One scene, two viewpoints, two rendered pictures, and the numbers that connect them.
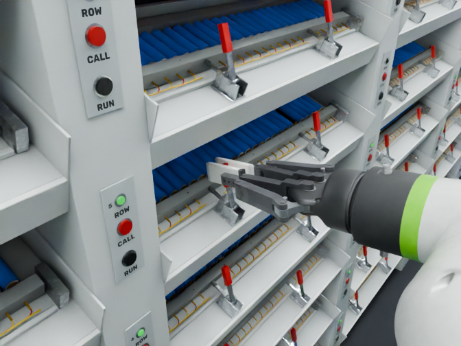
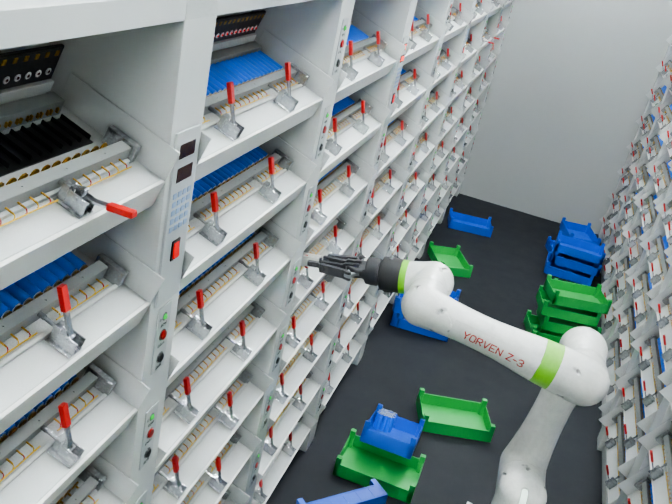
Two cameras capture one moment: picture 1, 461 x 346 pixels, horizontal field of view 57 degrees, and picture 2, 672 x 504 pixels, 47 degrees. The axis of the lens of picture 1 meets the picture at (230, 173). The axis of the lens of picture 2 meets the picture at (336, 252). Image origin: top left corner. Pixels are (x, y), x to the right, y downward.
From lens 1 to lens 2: 160 cm
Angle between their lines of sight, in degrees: 24
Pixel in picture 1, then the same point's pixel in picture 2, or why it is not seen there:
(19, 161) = (274, 251)
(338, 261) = (329, 334)
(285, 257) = (312, 319)
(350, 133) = (347, 238)
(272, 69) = (327, 205)
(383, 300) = (345, 389)
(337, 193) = (372, 267)
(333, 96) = not seen: hidden behind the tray
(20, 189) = (282, 261)
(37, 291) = (251, 310)
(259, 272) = (301, 327)
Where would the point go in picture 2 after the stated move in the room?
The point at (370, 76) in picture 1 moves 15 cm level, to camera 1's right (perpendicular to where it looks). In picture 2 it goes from (361, 202) to (401, 203)
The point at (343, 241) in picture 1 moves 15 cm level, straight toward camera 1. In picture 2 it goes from (334, 317) to (336, 340)
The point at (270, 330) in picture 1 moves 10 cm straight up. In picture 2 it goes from (296, 375) to (301, 348)
